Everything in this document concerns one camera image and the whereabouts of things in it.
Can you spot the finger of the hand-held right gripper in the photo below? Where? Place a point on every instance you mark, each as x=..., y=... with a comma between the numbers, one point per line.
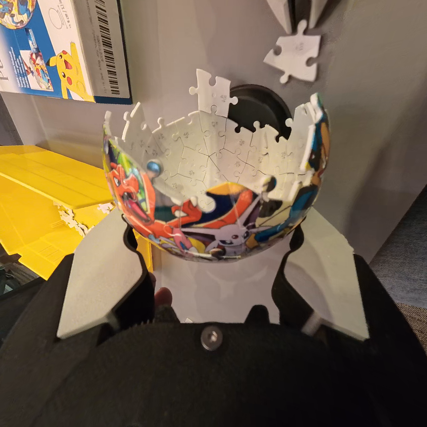
x=282, y=10
x=317, y=8

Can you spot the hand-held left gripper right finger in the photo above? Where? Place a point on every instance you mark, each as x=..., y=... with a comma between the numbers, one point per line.
x=327, y=287

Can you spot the person's left hand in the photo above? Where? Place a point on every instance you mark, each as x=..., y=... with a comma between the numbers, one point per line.
x=163, y=296

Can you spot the colourful puzzle ball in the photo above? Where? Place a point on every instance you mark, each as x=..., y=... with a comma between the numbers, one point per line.
x=200, y=160

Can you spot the blue white puzzle box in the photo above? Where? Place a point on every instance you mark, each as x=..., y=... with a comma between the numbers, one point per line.
x=43, y=50

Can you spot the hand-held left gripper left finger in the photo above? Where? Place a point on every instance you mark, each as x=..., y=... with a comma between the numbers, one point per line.
x=96, y=287

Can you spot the black round ball stand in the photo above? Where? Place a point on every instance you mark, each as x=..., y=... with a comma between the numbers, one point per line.
x=260, y=103

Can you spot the yellow cardboard box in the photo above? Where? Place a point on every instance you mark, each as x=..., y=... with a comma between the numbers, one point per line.
x=40, y=186

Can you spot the pile of white puzzle pieces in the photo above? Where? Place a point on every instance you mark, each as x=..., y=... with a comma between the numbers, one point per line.
x=75, y=218

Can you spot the white joined puzzle pieces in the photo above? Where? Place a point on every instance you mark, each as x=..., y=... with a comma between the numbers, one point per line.
x=295, y=53

